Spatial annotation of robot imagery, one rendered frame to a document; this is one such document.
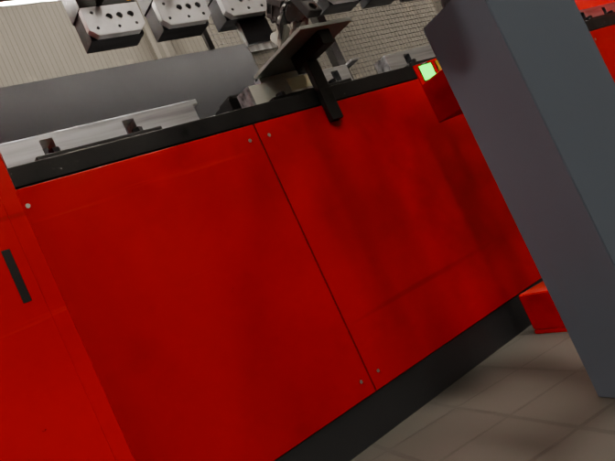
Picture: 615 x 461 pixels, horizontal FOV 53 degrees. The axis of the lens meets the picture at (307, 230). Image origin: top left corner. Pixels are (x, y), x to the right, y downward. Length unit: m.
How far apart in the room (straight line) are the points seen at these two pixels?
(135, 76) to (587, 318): 1.66
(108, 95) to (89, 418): 1.30
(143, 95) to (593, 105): 1.53
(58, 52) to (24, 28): 0.60
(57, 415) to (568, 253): 0.92
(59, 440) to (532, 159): 0.94
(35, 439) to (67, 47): 9.68
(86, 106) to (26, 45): 8.51
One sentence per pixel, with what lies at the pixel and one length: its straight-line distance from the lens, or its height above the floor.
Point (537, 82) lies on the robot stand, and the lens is 1.11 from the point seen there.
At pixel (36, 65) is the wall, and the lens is 10.51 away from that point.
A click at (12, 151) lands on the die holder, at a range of 1.49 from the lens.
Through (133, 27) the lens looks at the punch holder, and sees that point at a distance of 1.69.
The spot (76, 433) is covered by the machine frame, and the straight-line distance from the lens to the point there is 1.17.
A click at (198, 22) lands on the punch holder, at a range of 1.79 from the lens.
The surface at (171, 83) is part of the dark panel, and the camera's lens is 2.31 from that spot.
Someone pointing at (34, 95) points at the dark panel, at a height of 1.29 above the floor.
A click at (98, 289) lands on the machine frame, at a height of 0.59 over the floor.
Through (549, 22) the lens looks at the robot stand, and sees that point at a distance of 1.18.
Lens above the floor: 0.46
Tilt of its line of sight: 2 degrees up
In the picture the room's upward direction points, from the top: 25 degrees counter-clockwise
